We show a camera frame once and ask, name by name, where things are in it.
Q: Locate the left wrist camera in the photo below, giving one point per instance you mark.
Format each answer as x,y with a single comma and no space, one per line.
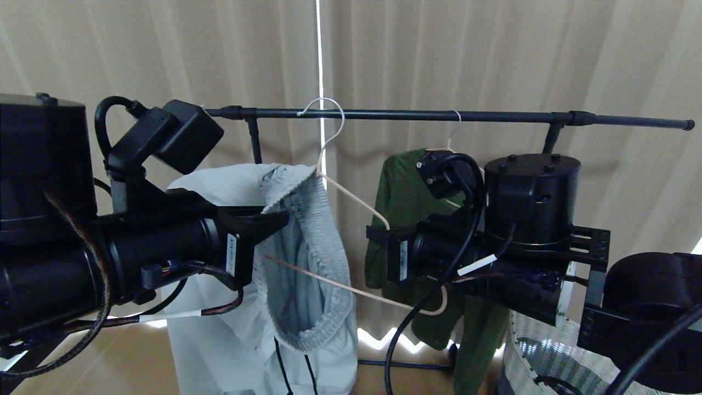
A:
181,134

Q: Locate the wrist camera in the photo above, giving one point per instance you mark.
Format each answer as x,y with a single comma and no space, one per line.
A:
439,175
181,134

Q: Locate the beige curtain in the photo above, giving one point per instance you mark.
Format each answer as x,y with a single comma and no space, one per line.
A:
493,55

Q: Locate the white laundry basket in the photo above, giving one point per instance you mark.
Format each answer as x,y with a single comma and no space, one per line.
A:
548,351

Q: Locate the pale grey garment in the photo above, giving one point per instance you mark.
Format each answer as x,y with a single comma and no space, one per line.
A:
312,219

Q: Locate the green long-sleeved shirt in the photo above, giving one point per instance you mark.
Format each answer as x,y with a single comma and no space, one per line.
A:
403,192

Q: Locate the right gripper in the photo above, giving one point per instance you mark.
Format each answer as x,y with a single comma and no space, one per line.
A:
428,252

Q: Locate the black clothes rack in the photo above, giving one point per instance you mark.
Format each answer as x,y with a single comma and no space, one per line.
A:
493,116

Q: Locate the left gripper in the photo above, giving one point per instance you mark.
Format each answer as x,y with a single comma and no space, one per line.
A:
164,252

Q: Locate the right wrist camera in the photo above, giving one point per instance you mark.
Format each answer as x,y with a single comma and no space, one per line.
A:
439,175

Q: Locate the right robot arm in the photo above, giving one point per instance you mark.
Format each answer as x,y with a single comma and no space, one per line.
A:
532,192

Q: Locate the pink clothes hanger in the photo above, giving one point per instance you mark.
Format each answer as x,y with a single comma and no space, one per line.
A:
356,200
452,140

